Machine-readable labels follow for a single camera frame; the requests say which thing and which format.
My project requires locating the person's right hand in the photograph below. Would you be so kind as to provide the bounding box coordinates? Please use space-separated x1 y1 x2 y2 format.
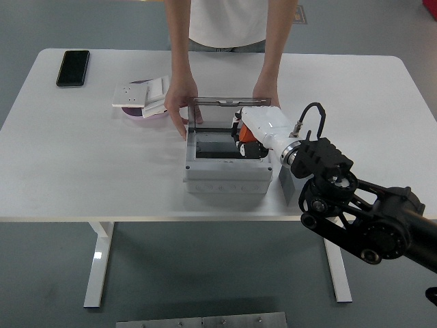
163 80 206 141

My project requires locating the grey plastic junction box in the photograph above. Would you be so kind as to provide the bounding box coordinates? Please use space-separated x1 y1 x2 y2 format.
183 131 274 195

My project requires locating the dark floor sign yellow print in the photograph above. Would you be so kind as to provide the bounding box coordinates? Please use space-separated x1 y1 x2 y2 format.
292 5 308 25

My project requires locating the smoky transparent box lid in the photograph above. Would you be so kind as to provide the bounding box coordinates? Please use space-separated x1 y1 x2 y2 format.
186 97 273 134

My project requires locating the white wall switch plate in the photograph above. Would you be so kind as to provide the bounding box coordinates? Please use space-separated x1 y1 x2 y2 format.
145 75 171 103
141 95 171 119

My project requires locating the grey holder block with hole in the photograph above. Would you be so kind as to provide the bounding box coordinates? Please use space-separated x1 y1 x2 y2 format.
278 165 301 207

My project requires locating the person's left hand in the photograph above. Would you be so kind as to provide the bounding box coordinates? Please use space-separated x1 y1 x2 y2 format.
251 77 281 110

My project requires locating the black smartphone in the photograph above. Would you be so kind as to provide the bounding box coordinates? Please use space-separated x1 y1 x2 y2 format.
55 50 91 87

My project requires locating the purple round dish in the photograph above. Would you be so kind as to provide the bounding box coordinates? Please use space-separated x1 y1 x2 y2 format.
121 79 170 123

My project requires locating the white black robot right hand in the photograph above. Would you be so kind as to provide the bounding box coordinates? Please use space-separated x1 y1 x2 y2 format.
231 105 298 160

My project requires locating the orange cylinder battery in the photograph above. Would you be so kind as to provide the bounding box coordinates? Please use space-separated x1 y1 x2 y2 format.
238 125 257 143

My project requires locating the grey metal plate with screws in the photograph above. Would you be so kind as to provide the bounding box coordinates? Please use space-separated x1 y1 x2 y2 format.
115 311 287 328

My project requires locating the person's torso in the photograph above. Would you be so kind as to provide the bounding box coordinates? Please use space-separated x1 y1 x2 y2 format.
163 0 274 54

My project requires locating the white table leg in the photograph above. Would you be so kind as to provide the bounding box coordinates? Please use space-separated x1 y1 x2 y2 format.
83 221 115 308
322 235 353 304

